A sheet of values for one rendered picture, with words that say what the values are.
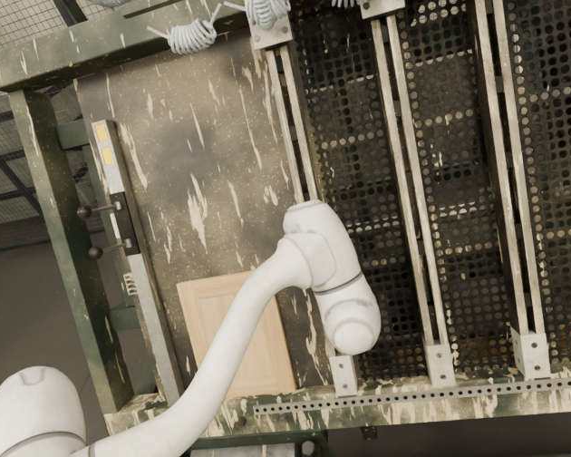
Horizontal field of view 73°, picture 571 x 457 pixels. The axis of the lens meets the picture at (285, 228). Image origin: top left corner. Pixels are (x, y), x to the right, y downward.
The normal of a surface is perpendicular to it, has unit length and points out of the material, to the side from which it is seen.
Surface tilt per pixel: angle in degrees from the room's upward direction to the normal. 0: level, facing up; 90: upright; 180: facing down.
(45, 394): 45
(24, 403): 22
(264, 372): 59
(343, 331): 55
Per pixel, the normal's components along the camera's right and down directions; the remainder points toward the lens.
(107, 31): -0.18, 0.17
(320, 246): 0.22, -0.10
